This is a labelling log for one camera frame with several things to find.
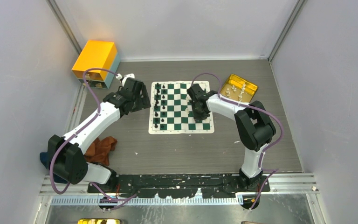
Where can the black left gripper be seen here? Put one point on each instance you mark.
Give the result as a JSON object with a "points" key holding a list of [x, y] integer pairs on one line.
{"points": [[144, 103]]}

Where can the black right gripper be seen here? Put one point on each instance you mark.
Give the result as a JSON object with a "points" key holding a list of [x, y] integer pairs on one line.
{"points": [[197, 117]]}

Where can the yellow transparent tray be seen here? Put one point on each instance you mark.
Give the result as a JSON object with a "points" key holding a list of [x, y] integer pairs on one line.
{"points": [[238, 89]]}

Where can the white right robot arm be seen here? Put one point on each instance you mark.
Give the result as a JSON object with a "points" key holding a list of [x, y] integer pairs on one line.
{"points": [[253, 123]]}

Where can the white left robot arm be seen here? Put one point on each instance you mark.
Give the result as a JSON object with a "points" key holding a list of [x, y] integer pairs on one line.
{"points": [[66, 153]]}

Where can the green white chess board mat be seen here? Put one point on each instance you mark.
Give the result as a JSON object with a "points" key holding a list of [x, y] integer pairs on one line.
{"points": [[176, 120]]}

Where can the yellow teal drawer box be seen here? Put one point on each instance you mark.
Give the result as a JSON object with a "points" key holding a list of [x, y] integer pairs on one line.
{"points": [[97, 54]]}

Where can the orange cloth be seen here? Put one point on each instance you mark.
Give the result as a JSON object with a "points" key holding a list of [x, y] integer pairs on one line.
{"points": [[98, 151]]}

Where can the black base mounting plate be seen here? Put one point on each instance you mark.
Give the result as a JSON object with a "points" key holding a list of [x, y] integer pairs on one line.
{"points": [[180, 186]]}

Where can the dark blue cloth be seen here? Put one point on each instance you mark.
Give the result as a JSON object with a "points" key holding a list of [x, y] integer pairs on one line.
{"points": [[44, 159]]}

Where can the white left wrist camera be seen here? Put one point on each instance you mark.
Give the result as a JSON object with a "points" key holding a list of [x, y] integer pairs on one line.
{"points": [[122, 78]]}

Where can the aluminium frame rail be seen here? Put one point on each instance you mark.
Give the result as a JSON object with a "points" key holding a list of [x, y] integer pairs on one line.
{"points": [[279, 184]]}

